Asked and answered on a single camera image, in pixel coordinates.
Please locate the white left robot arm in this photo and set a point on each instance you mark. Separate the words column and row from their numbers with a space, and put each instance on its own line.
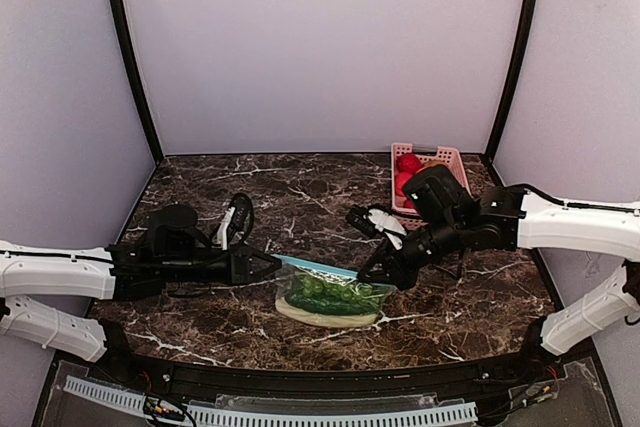
column 172, row 249

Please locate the black left frame post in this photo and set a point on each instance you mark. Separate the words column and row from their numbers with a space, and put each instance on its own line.
column 134, row 78

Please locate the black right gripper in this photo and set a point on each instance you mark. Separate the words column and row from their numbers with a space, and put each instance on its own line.
column 398, row 264

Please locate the red pepper toy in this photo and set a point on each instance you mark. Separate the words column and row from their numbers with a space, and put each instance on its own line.
column 408, row 163

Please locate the pink plastic basket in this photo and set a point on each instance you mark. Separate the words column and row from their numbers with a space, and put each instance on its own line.
column 455, row 170

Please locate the black frame post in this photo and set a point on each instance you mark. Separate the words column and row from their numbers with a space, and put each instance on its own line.
column 518, row 53
column 134, row 78

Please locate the clear zip top bag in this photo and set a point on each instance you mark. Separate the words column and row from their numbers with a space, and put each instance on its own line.
column 292, row 266

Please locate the brown potato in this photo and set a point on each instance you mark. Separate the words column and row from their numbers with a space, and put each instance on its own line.
column 433, row 163

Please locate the black front frame rail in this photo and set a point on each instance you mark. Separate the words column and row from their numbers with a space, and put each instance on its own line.
column 483, row 379

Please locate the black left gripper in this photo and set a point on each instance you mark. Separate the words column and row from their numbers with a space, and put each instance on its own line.
column 238, row 265

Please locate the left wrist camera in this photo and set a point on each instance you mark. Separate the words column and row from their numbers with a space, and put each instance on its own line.
column 236, row 224

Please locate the black right frame post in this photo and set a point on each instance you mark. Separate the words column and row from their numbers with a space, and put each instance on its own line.
column 518, row 53

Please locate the grey slotted cable duct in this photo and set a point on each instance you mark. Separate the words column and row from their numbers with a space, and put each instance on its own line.
column 229, row 410

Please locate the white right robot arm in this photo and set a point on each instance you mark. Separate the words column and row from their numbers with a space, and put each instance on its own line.
column 509, row 218

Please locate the green cucumber toy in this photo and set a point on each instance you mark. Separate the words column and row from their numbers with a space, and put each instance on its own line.
column 336, row 306

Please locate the green grapes toy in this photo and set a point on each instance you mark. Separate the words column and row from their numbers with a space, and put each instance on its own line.
column 333, row 286

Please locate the red apple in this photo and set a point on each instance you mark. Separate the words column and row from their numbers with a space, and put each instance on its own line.
column 400, row 179

